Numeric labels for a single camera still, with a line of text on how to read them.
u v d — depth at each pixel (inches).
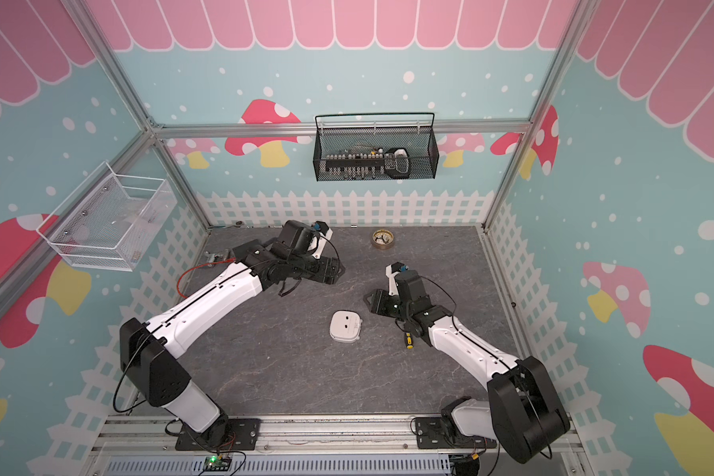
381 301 29.2
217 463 28.6
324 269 27.7
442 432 29.0
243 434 29.4
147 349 16.7
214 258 42.9
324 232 28.4
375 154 36.2
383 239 45.5
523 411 16.2
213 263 42.8
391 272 31.1
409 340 35.1
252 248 44.8
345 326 35.2
